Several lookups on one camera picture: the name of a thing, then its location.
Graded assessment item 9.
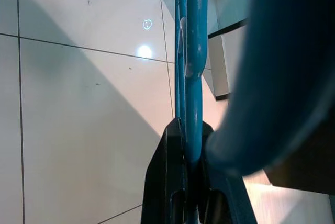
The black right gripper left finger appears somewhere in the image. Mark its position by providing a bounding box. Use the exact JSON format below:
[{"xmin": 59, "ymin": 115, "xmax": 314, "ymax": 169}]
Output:
[{"xmin": 140, "ymin": 117, "xmax": 189, "ymax": 224}]

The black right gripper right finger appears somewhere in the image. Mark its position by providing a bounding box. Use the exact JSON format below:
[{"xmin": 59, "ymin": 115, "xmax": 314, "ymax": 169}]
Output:
[{"xmin": 196, "ymin": 121, "xmax": 258, "ymax": 224}]

